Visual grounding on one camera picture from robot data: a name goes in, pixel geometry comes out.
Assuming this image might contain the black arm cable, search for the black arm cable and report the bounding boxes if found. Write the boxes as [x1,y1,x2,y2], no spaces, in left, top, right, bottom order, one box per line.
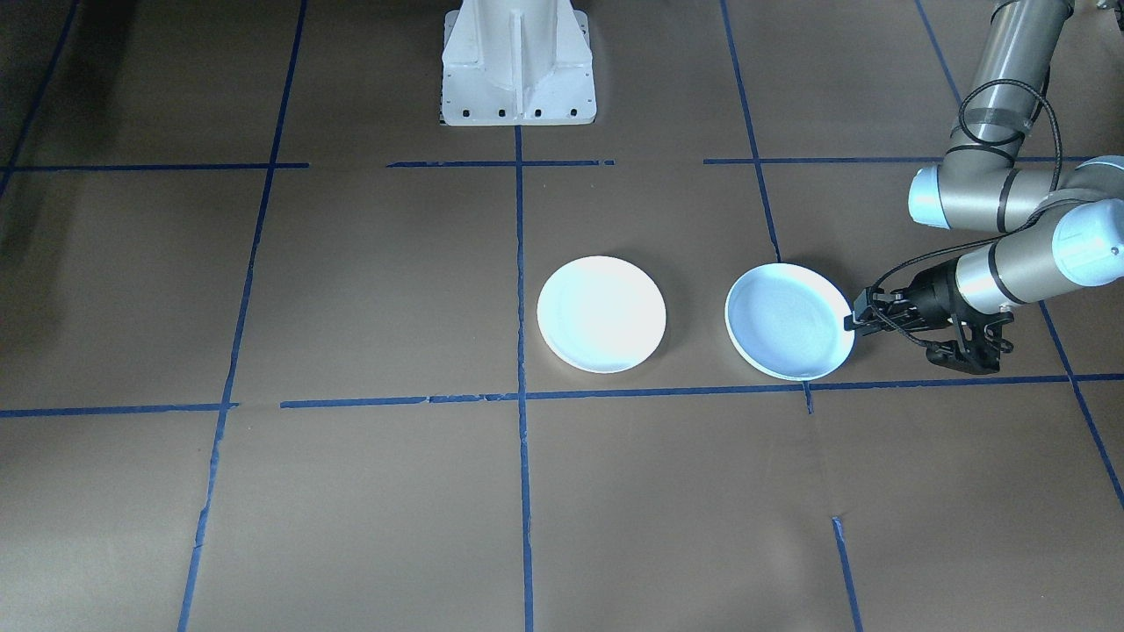
[868,77,1065,352]

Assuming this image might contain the white pedestal column with base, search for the white pedestal column with base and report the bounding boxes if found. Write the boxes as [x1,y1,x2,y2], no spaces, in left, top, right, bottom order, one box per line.
[439,0,598,126]

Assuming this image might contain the light blue round plate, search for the light blue round plate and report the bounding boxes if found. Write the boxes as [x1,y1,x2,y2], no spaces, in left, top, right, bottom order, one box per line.
[724,262,858,382]
[727,334,854,383]

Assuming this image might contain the white round plate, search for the white round plate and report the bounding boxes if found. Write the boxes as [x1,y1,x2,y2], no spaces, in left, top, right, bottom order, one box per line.
[537,255,667,375]

